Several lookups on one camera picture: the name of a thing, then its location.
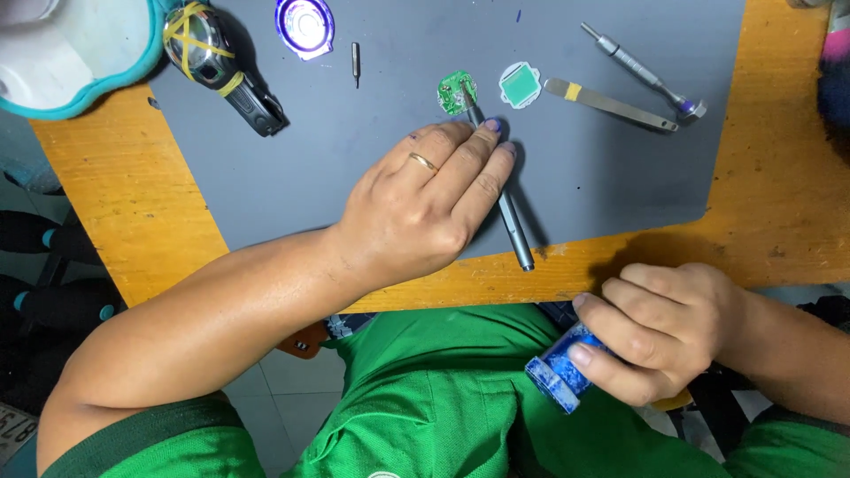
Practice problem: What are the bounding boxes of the person's left hand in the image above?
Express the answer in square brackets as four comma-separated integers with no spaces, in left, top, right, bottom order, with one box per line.
[332,118,518,293]

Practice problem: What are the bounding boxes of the person's right hand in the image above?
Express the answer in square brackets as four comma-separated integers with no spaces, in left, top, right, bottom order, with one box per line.
[570,262,749,407]

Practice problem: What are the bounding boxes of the grey pen-shaped tool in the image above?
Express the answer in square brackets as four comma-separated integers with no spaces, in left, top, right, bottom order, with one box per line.
[460,88,536,273]

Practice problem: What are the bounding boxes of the blue marbled round container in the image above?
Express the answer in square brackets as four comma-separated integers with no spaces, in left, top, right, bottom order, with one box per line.
[525,322,618,416]

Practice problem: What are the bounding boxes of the grey work mat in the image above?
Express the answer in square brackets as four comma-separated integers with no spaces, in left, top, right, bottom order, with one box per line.
[147,0,748,260]

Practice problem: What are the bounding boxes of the round green circuit board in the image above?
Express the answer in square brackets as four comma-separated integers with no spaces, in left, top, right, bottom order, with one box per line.
[436,70,479,118]

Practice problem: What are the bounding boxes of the brown leather piece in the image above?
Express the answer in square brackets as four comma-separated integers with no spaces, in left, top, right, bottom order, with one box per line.
[275,320,331,360]

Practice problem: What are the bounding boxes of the white-framed green display module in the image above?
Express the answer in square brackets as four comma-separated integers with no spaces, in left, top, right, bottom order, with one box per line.
[498,61,542,110]

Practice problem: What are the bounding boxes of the green shirt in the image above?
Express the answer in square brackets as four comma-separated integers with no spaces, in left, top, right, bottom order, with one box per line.
[40,304,850,478]

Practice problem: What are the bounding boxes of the purple-rimmed round watch cover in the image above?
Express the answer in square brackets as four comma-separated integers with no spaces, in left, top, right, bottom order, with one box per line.
[274,0,336,62]

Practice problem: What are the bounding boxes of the metal pry tool yellow tape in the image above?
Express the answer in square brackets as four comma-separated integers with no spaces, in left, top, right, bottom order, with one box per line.
[544,77,680,133]

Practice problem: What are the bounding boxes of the black digital watch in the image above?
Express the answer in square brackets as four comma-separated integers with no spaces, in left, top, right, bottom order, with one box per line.
[162,1,290,138]

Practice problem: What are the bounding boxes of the silver precision screwdriver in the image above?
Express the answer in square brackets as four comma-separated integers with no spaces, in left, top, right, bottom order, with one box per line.
[580,22,709,123]

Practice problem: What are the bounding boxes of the yellow rubber band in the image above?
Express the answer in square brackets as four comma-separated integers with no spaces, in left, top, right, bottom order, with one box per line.
[163,2,245,98]

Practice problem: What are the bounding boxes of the pink and dark fluffy object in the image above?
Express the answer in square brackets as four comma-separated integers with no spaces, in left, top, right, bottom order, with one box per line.
[815,0,850,134]

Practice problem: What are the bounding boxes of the black chair teal caps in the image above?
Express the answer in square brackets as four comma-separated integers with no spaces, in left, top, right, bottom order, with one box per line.
[0,209,127,399]

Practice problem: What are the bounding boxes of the white tray teal rim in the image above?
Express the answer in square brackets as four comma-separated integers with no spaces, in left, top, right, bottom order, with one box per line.
[0,0,167,122]

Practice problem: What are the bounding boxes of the white printed plate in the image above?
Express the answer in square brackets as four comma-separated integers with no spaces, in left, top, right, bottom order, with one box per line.
[0,401,39,466]

